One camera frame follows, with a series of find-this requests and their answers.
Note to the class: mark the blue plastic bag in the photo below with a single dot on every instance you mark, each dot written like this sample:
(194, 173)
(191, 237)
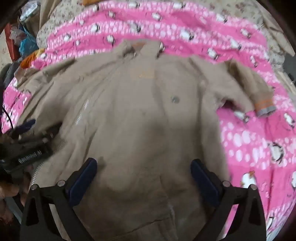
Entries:
(28, 45)

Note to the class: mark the beige cloth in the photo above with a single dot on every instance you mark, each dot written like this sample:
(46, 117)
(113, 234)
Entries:
(45, 15)

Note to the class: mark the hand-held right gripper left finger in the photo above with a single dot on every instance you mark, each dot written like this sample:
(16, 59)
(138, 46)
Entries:
(81, 183)

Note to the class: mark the pink penguin print blanket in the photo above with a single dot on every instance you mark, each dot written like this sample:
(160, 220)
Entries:
(252, 143)

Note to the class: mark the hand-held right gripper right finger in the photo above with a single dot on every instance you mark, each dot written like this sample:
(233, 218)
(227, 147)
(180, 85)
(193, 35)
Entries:
(206, 185)

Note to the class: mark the person's left hand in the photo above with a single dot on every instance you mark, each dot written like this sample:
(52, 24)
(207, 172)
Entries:
(10, 191)

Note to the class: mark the clear plastic wrapper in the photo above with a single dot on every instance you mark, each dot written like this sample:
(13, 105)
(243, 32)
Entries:
(29, 10)

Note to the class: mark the tan zip jacket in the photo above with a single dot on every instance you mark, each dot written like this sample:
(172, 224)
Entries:
(138, 111)

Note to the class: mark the speckled beige bedsheet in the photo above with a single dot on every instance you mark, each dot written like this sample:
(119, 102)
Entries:
(57, 22)

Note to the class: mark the grey cloth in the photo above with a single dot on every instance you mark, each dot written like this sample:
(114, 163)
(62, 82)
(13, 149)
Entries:
(9, 73)

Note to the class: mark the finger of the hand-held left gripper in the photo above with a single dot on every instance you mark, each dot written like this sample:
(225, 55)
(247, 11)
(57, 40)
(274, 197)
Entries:
(47, 132)
(27, 125)

